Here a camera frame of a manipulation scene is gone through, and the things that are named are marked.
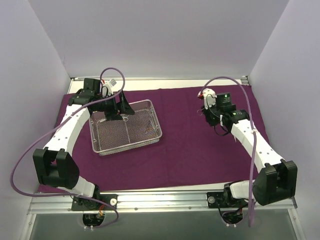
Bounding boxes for aluminium front rail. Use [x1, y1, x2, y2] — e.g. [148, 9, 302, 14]
[27, 187, 298, 215]

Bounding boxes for metal mesh instrument tray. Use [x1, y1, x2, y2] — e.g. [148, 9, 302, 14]
[89, 99, 163, 156]

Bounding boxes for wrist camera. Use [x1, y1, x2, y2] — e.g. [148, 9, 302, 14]
[83, 78, 101, 96]
[215, 92, 236, 112]

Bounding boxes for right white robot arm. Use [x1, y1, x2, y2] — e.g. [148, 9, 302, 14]
[202, 107, 298, 207]

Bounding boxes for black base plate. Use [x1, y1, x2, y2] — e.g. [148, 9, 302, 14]
[71, 194, 118, 211]
[206, 191, 248, 209]

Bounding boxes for steel tweezers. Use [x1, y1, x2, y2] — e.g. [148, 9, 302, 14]
[144, 120, 155, 135]

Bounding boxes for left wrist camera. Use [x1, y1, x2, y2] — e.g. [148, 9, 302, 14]
[83, 78, 101, 96]

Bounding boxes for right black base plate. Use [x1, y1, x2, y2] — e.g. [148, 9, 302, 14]
[206, 191, 248, 209]

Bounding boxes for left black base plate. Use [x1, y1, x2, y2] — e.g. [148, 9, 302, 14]
[71, 194, 118, 211]

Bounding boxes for steel surgical scissors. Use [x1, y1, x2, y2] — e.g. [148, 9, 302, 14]
[197, 108, 204, 116]

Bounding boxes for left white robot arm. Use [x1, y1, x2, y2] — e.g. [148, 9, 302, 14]
[32, 89, 135, 210]

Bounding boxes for purple surgical wrap cloth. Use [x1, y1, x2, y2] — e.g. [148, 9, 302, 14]
[72, 87, 251, 191]

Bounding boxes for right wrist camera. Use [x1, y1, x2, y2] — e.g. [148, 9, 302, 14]
[215, 92, 236, 112]

